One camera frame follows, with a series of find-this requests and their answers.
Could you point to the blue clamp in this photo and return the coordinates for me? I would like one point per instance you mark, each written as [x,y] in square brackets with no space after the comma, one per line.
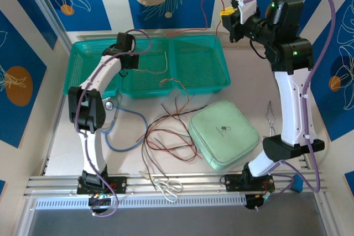
[297,184]

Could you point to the blue stethoscope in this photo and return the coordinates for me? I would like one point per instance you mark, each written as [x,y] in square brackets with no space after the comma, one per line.
[109,105]

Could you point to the aluminium table rail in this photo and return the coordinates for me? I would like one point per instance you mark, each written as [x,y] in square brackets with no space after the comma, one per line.
[199,183]

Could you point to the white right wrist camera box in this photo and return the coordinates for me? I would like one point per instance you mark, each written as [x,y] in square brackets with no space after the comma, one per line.
[246,6]

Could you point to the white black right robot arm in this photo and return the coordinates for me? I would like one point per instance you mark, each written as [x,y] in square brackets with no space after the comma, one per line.
[293,109]

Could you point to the black controller board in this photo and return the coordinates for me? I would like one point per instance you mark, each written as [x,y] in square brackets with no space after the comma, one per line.
[99,204]
[251,203]

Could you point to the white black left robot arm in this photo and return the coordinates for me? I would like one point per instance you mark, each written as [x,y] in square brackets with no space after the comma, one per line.
[91,153]

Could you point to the metal forceps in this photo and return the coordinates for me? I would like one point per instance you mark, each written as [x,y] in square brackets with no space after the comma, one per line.
[270,128]

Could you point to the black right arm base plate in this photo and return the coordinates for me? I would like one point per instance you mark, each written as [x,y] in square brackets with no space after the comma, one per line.
[232,183]

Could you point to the mint green zip pouch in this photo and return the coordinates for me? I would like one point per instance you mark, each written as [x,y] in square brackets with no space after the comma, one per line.
[221,150]

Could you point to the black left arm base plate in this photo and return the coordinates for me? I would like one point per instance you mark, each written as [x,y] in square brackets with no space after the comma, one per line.
[119,184]

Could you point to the teal plastic basket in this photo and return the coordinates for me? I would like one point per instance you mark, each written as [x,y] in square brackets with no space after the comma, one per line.
[199,64]
[149,59]
[88,51]

